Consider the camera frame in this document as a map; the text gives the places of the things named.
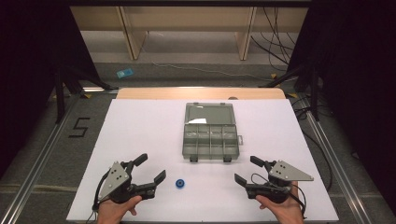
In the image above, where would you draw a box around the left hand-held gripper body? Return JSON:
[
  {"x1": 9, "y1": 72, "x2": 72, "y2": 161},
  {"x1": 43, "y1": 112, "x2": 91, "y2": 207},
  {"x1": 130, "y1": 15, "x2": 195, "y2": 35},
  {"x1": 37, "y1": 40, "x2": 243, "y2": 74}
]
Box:
[{"x1": 98, "y1": 161, "x2": 157, "y2": 205}]

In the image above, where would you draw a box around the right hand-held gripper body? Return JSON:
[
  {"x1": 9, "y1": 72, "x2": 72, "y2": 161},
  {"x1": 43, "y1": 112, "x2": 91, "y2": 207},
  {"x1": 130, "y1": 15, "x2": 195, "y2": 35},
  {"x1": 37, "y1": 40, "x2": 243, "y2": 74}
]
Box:
[{"x1": 246, "y1": 160, "x2": 315, "y2": 204}]

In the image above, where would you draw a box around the person's left hand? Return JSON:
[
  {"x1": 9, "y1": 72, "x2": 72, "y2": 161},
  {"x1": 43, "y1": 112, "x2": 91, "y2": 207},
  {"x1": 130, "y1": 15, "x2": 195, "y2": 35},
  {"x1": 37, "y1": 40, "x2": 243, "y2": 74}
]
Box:
[{"x1": 96, "y1": 195, "x2": 144, "y2": 224}]

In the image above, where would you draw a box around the person's right hand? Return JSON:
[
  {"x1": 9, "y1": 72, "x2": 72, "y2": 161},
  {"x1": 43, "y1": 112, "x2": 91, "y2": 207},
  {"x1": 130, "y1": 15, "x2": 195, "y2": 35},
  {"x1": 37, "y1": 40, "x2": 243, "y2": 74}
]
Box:
[{"x1": 255, "y1": 181, "x2": 305, "y2": 224}]

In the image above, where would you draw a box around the white table sheet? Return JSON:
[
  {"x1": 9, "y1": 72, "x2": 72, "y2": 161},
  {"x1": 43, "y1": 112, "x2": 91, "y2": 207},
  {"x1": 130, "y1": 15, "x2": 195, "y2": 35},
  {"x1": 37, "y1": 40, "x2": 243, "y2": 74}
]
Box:
[{"x1": 65, "y1": 98, "x2": 340, "y2": 223}]

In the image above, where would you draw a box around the clear grey plastic compartment box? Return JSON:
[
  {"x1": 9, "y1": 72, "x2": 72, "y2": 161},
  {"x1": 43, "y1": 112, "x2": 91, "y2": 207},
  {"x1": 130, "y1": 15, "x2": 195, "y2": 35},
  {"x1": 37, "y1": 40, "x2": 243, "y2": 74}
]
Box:
[{"x1": 181, "y1": 102, "x2": 245, "y2": 163}]

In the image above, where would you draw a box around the black metal stand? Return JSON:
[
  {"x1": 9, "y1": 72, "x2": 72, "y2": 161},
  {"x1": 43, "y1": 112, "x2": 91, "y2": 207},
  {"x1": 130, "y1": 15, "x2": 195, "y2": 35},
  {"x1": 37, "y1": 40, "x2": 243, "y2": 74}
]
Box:
[
  {"x1": 257, "y1": 61, "x2": 322, "y2": 123},
  {"x1": 53, "y1": 63, "x2": 120, "y2": 125}
]

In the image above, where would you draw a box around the blue card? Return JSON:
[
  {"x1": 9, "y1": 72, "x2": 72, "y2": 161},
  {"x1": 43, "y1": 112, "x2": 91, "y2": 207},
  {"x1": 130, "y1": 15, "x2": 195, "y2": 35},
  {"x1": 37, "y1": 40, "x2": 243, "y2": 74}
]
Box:
[{"x1": 116, "y1": 67, "x2": 135, "y2": 79}]

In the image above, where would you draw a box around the wooden table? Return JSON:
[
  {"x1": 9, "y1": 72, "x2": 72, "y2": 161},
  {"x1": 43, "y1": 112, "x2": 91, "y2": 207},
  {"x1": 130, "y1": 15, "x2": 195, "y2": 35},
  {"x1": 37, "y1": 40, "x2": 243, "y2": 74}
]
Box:
[{"x1": 116, "y1": 87, "x2": 287, "y2": 101}]

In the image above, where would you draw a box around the black curtain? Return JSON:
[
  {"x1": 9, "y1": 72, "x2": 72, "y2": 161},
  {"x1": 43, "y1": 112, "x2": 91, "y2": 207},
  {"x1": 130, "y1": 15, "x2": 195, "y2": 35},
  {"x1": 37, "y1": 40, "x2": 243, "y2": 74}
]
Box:
[
  {"x1": 0, "y1": 4, "x2": 101, "y2": 180},
  {"x1": 286, "y1": 3, "x2": 396, "y2": 216}
]

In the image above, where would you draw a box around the light wooden shelf unit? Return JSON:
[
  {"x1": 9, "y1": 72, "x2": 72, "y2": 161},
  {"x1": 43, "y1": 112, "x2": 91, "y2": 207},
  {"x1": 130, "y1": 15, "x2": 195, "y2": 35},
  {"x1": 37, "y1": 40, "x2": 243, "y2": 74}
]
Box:
[{"x1": 69, "y1": 6, "x2": 310, "y2": 62}]

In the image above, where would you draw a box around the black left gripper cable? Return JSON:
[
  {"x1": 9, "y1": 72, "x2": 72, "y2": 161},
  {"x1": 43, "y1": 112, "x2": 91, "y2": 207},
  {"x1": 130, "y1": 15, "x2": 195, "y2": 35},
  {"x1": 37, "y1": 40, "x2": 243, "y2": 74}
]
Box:
[{"x1": 91, "y1": 174, "x2": 110, "y2": 218}]

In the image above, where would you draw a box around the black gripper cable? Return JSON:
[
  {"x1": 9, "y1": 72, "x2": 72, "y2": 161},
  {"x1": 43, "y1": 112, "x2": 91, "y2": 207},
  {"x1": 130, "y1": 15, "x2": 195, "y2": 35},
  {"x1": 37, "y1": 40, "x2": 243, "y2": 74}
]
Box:
[
  {"x1": 250, "y1": 173, "x2": 308, "y2": 219},
  {"x1": 91, "y1": 174, "x2": 110, "y2": 218}
]

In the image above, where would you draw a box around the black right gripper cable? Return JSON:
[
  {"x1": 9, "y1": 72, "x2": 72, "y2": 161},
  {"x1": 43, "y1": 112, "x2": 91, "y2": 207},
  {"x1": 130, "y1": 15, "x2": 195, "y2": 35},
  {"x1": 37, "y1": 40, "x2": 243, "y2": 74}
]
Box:
[{"x1": 250, "y1": 173, "x2": 308, "y2": 219}]

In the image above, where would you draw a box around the black floor cable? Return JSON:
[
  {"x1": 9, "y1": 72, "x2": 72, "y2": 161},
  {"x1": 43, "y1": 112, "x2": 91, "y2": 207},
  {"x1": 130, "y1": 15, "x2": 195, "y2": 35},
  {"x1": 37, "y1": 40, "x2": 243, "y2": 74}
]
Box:
[{"x1": 291, "y1": 95, "x2": 334, "y2": 192}]

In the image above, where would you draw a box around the aluminium floor rail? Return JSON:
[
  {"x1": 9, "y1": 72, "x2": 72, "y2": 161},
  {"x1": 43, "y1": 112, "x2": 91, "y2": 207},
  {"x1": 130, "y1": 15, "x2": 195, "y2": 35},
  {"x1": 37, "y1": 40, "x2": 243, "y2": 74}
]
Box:
[
  {"x1": 298, "y1": 95, "x2": 373, "y2": 224},
  {"x1": 0, "y1": 90, "x2": 86, "y2": 224}
]

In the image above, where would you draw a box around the bundle of black cables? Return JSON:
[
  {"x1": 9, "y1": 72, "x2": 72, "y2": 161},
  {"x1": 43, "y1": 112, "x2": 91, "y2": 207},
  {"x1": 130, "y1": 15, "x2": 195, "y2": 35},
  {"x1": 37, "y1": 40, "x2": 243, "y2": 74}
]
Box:
[{"x1": 249, "y1": 7, "x2": 297, "y2": 73}]

